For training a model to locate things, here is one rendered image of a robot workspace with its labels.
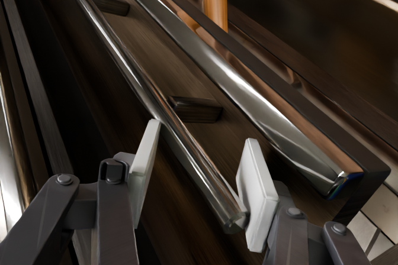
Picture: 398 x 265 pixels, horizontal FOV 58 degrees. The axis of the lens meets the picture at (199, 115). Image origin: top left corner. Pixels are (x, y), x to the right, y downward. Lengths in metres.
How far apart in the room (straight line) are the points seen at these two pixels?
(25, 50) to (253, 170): 0.46
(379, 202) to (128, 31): 0.31
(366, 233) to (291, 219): 0.27
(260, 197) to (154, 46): 0.22
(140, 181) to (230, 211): 0.05
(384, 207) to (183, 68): 0.22
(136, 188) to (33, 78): 0.38
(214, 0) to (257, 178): 0.30
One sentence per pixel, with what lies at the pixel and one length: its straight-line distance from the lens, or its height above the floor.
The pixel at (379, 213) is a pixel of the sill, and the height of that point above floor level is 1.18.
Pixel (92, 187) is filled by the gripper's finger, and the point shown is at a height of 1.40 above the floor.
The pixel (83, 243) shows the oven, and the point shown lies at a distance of 0.33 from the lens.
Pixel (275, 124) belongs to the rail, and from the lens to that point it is 0.20.
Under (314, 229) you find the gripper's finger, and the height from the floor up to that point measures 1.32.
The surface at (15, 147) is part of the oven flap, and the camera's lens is 0.36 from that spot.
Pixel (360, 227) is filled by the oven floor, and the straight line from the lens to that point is 0.43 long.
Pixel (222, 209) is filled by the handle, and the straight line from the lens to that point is 0.18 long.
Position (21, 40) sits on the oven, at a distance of 0.63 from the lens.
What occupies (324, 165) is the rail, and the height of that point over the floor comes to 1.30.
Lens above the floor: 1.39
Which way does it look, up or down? 17 degrees down
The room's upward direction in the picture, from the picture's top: 113 degrees counter-clockwise
